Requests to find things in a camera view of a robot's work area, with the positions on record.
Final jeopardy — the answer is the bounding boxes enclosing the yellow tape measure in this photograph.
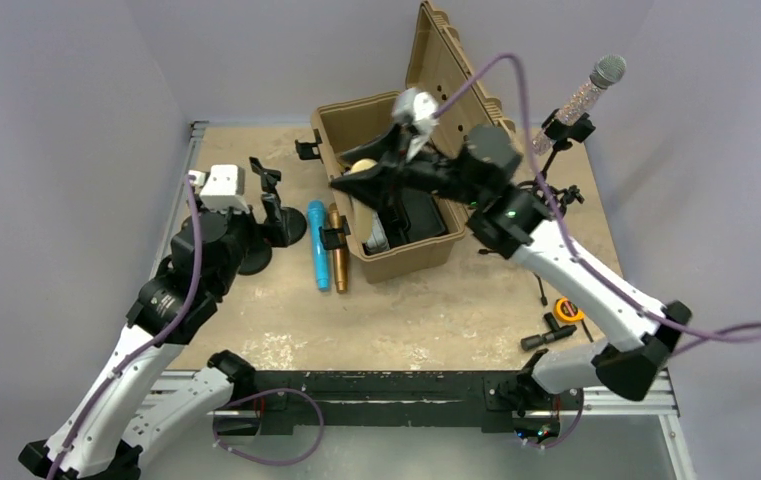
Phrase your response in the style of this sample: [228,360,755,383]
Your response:
[553,297,586,323]

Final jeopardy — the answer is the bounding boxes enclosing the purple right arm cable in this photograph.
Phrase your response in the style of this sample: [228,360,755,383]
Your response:
[432,52,761,356]

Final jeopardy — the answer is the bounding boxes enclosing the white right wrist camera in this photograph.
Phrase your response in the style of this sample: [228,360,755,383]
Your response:
[391,87,439,162]

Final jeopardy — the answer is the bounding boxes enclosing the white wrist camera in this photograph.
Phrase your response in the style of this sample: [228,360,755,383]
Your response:
[391,87,439,162]
[187,164,250,214]

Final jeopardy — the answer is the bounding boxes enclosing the black toolbox tray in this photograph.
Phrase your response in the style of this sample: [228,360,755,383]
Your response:
[378,189,448,249]

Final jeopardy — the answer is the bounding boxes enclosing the blue microphone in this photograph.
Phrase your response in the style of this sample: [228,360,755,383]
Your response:
[307,199,331,292]

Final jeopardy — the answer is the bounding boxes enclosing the black shock-mount desk stand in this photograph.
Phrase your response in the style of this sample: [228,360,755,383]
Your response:
[238,241,273,276]

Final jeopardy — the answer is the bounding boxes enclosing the gold microphone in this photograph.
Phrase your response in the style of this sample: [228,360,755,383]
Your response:
[328,203,349,294]

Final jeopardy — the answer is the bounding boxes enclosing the tan plastic toolbox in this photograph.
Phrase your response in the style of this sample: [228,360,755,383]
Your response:
[295,1,515,284]

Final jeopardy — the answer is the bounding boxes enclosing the black round-base mic stand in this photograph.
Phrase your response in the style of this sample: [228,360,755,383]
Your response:
[249,157,308,248]

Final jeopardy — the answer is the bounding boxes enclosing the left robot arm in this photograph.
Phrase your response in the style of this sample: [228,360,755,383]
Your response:
[18,193,265,479]

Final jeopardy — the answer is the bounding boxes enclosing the black cylindrical adapter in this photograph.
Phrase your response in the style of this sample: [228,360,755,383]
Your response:
[520,313,577,352]

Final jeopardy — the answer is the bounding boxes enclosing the black clip mic stand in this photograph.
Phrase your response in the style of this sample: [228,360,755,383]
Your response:
[532,109,596,179]

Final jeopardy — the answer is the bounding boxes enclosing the black tripod shock-mount stand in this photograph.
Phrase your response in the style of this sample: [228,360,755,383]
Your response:
[475,184,585,307]

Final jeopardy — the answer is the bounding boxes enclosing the glitter silver microphone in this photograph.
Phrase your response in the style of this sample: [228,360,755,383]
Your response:
[556,54,627,125]

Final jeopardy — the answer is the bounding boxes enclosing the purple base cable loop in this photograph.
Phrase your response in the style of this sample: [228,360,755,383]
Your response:
[212,387,326,466]

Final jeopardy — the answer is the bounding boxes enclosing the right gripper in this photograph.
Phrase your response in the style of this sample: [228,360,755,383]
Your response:
[331,118,486,210]

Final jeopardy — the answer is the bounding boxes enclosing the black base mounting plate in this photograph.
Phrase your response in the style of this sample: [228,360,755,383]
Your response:
[190,370,583,439]

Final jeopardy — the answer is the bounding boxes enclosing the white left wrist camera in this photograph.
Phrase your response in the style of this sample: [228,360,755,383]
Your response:
[187,164,250,214]

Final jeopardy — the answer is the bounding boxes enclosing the aluminium frame rails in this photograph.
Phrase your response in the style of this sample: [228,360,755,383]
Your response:
[68,120,697,480]

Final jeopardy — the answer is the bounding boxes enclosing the cream yellow microphone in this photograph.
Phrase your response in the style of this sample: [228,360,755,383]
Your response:
[348,158,377,175]

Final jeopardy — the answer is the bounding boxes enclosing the grey small parts case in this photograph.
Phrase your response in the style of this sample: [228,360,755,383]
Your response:
[363,218,390,255]

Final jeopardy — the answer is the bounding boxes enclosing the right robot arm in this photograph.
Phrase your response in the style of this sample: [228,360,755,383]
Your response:
[330,125,691,407]

